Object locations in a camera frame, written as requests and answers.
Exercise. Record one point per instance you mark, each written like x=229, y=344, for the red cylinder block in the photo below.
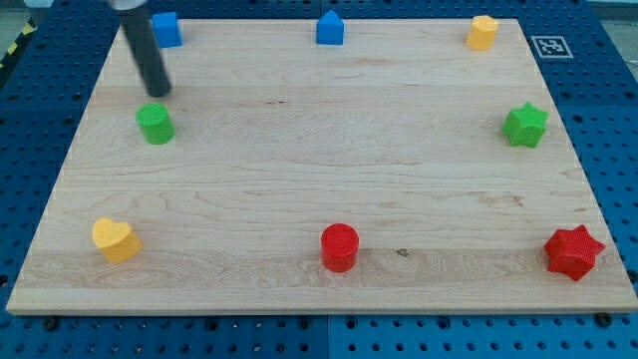
x=339, y=247

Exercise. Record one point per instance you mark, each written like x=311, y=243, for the green star block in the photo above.
x=525, y=126

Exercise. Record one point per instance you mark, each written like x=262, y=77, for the white fiducial marker tag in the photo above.
x=551, y=47

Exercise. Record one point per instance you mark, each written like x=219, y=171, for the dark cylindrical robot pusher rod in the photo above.
x=135, y=19

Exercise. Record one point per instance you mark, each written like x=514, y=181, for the blue house-shaped block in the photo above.
x=330, y=29

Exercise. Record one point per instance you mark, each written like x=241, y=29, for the light wooden board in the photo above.
x=396, y=132

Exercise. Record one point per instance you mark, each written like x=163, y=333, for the yellow heart block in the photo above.
x=117, y=241

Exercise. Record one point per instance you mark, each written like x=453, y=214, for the red star block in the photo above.
x=572, y=252

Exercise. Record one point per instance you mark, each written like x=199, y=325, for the green cylinder block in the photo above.
x=155, y=123

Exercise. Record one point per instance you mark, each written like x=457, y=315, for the yellow hexagon block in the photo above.
x=482, y=32

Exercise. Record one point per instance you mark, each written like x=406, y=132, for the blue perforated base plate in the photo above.
x=47, y=92

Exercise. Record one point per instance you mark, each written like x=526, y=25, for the blue cube block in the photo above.
x=166, y=29

